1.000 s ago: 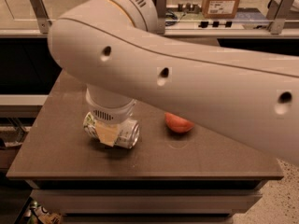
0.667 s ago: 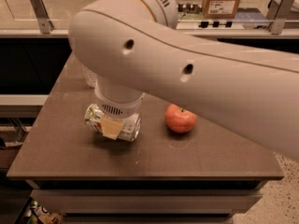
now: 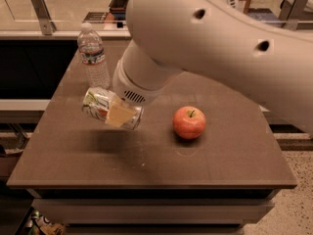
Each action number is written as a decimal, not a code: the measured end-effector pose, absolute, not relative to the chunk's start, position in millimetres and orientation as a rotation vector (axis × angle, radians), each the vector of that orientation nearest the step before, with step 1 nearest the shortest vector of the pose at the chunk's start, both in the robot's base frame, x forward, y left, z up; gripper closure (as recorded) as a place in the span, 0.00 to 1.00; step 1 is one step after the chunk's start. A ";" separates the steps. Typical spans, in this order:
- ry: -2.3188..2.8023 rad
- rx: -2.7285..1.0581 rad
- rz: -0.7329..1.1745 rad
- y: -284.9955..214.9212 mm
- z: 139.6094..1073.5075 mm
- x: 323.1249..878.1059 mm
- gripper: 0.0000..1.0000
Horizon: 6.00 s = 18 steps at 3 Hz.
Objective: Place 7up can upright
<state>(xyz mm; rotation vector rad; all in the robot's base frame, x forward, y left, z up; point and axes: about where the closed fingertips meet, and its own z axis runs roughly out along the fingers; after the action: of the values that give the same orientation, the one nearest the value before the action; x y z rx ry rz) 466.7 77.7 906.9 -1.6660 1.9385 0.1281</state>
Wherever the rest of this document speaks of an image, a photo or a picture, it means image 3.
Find metal glass bracket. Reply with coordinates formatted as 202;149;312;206
279;0;308;30
30;0;57;35

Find clear plastic water bottle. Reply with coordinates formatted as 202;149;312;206
77;23;111;89

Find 7up soda can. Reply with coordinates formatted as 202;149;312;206
82;87;144;130

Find right metal glass bracket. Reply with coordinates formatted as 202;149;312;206
279;0;308;30

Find left metal glass bracket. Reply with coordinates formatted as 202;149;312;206
30;0;57;35

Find glass barrier panel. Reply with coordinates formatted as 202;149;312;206
0;0;286;39

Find snack items under table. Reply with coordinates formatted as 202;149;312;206
19;210;65;235

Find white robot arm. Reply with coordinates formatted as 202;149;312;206
112;0;313;134

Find red apple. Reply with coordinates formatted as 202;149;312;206
172;106;206;140

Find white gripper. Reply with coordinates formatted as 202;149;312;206
106;59;162;127

